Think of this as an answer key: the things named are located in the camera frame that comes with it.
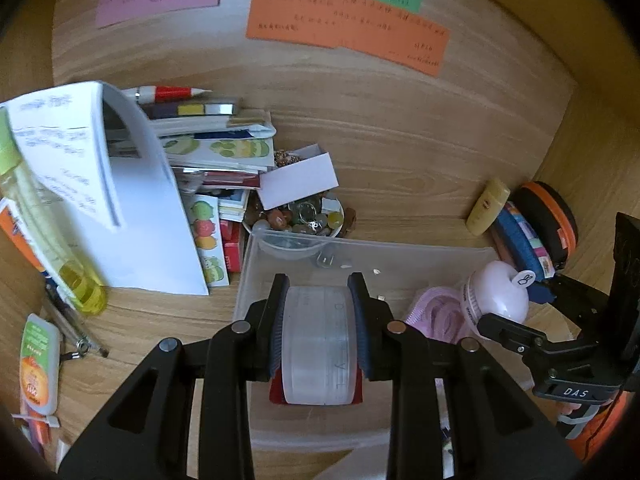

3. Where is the purple and yellow pen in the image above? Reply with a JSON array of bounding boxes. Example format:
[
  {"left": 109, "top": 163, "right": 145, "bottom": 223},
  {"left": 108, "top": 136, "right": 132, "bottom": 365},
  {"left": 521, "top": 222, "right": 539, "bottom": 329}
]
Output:
[{"left": 140, "top": 101, "right": 241, "bottom": 121}]

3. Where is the white open booklet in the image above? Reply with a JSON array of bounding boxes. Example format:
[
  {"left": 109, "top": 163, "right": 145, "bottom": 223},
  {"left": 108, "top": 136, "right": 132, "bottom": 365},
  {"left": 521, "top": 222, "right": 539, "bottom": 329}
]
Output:
[{"left": 0, "top": 81, "right": 210, "bottom": 296}]

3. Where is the white envelope with blue stripe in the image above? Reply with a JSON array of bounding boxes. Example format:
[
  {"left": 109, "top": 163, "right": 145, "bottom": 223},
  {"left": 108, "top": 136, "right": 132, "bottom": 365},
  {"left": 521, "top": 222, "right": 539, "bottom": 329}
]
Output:
[{"left": 150, "top": 110, "right": 278, "bottom": 142}]

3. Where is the green melon sticker sheet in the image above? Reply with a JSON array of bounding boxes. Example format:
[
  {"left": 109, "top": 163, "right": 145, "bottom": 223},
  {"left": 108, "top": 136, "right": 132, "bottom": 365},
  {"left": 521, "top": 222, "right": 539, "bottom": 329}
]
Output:
[{"left": 160, "top": 135, "right": 276, "bottom": 172}]

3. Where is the clear plastic storage box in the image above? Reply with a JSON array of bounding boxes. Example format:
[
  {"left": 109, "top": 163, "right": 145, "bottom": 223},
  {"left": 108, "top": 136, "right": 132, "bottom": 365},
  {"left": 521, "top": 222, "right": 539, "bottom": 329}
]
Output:
[{"left": 232, "top": 230, "right": 506, "bottom": 456}]

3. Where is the translucent white tape roll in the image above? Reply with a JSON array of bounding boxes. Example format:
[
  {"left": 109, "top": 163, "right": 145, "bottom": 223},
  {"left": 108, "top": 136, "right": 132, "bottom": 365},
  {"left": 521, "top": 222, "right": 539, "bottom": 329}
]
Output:
[{"left": 281, "top": 286, "right": 363, "bottom": 407}]

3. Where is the orange packet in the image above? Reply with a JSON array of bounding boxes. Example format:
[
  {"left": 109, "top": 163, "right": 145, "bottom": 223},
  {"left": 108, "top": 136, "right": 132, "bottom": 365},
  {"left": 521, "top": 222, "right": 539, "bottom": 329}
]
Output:
[{"left": 0, "top": 197, "right": 46, "bottom": 273}]

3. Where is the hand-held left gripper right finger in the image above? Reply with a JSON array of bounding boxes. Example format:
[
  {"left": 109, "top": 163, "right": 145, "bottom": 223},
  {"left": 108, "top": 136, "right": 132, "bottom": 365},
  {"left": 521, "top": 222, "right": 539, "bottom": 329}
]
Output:
[{"left": 347, "top": 272, "right": 583, "bottom": 480}]

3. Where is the blue pencil case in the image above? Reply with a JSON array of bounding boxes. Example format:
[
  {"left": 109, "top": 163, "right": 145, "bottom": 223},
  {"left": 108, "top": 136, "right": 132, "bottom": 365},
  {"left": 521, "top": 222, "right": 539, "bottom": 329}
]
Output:
[{"left": 492, "top": 201, "right": 557, "bottom": 281}]

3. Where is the pink pouch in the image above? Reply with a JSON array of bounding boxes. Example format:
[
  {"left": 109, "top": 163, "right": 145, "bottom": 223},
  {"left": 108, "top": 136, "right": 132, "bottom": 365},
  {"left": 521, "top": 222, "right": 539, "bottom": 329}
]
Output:
[{"left": 405, "top": 286, "right": 476, "bottom": 346}]

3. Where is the black and orange round case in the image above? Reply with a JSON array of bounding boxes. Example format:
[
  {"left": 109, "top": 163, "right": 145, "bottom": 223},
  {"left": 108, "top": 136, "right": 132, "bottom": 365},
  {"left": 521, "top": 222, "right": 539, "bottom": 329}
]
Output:
[{"left": 512, "top": 181, "right": 578, "bottom": 271}]

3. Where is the white clip with orange pens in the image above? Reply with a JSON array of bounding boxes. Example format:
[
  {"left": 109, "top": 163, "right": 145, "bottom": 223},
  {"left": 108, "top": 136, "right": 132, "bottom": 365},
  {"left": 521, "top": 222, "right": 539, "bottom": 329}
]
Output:
[{"left": 12, "top": 412, "right": 61, "bottom": 458}]

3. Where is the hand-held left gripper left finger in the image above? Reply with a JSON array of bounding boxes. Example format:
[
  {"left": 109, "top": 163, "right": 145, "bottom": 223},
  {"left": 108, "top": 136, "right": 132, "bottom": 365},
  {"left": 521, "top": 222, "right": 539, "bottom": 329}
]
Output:
[{"left": 57, "top": 272, "right": 291, "bottom": 480}]

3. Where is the red and white marker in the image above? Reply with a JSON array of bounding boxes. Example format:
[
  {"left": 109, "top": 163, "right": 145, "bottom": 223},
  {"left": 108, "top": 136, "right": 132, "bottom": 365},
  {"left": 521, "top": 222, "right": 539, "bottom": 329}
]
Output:
[{"left": 121, "top": 85, "right": 213, "bottom": 106}]

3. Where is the white card box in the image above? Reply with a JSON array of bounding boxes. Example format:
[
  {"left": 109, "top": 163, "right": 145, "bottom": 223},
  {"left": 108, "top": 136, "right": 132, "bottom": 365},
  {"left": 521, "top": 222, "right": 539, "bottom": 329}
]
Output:
[{"left": 257, "top": 144, "right": 338, "bottom": 211}]

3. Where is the colourful fruit sticker sheet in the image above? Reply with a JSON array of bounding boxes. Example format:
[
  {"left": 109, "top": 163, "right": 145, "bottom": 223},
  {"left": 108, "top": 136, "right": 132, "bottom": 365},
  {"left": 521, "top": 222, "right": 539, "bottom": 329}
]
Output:
[{"left": 182, "top": 194, "right": 231, "bottom": 288}]

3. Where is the white bowl of beads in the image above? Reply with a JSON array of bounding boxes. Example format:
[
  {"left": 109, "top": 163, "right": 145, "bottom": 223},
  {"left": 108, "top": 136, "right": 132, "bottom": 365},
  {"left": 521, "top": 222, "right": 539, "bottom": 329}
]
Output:
[{"left": 242, "top": 194, "right": 346, "bottom": 261}]

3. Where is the orange paper note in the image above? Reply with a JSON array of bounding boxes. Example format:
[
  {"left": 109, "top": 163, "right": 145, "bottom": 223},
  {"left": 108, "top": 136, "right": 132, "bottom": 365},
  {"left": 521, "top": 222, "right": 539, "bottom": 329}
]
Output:
[{"left": 245, "top": 0, "right": 451, "bottom": 78}]

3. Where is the yellow-green plastic bottle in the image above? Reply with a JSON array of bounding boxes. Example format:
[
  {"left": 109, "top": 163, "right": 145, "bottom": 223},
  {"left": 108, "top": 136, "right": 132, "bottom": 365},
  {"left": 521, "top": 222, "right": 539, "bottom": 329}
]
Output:
[{"left": 0, "top": 107, "right": 108, "bottom": 317}]

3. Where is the green orange tube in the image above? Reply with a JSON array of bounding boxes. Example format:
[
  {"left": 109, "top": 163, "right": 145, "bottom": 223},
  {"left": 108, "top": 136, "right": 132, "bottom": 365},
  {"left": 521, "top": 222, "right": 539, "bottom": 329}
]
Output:
[{"left": 19, "top": 313, "right": 62, "bottom": 416}]

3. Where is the pale yellow tube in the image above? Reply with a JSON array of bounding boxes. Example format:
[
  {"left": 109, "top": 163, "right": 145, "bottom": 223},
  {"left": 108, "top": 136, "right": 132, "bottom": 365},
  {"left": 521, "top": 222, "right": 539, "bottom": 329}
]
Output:
[{"left": 466, "top": 177, "right": 511, "bottom": 237}]

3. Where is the wooden desktop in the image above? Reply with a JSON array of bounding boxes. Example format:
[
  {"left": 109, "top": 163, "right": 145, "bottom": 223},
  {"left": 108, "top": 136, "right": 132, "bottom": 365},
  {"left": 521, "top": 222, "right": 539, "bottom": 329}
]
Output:
[{"left": 0, "top": 0, "right": 640, "bottom": 480}]

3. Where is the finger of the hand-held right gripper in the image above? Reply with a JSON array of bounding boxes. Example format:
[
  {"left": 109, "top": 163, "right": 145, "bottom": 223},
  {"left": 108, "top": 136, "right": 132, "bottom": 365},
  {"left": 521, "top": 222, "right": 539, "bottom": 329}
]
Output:
[
  {"left": 476, "top": 312, "right": 551, "bottom": 357},
  {"left": 537, "top": 271, "right": 613, "bottom": 313}
]

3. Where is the red small packet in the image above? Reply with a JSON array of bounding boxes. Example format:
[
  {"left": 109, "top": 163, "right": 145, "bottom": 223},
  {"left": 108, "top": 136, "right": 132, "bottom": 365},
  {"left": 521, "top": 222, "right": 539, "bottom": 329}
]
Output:
[{"left": 220, "top": 220, "right": 247, "bottom": 274}]

